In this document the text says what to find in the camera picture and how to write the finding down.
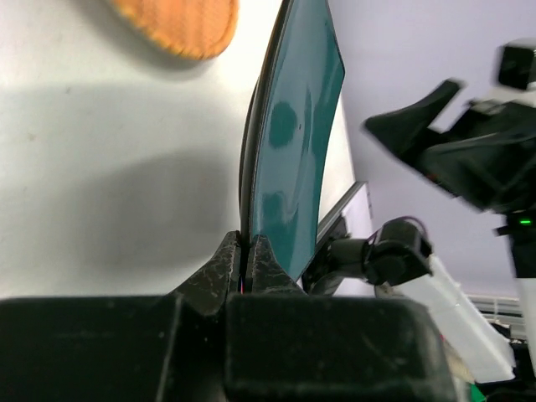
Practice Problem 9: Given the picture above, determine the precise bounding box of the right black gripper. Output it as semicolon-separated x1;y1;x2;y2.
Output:
363;80;535;213

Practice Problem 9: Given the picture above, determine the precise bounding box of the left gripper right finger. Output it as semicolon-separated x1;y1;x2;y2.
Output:
225;236;456;401

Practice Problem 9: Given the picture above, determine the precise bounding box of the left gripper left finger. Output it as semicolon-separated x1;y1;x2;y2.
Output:
1;231;240;401

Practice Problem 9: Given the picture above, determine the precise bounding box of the dark teal square plate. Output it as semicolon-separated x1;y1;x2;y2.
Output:
240;1;345;280

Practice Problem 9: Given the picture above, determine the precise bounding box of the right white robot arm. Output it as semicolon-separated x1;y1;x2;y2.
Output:
305;77;535;389

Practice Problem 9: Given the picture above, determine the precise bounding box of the woven bamboo round plate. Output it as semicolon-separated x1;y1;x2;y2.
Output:
109;0;240;61

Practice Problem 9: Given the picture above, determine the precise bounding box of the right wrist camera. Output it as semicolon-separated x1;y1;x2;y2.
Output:
468;37;536;110

